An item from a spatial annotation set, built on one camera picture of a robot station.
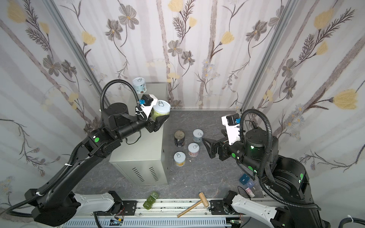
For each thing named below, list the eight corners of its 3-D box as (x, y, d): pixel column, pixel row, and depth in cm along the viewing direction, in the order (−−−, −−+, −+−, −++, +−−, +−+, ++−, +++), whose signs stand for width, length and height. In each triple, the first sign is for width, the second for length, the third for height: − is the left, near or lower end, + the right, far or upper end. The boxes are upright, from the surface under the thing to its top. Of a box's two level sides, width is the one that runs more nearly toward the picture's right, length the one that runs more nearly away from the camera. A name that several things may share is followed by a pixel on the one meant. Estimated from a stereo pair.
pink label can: (188, 156, 95) (188, 153, 91) (187, 146, 100) (188, 142, 96) (199, 157, 95) (199, 153, 91) (198, 146, 100) (199, 142, 96)
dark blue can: (174, 147, 100) (173, 139, 92) (175, 139, 105) (174, 130, 97) (184, 147, 100) (184, 139, 92) (184, 139, 105) (184, 130, 97)
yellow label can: (173, 166, 91) (173, 162, 86) (174, 155, 96) (173, 151, 91) (185, 166, 91) (186, 162, 86) (185, 155, 96) (186, 151, 91)
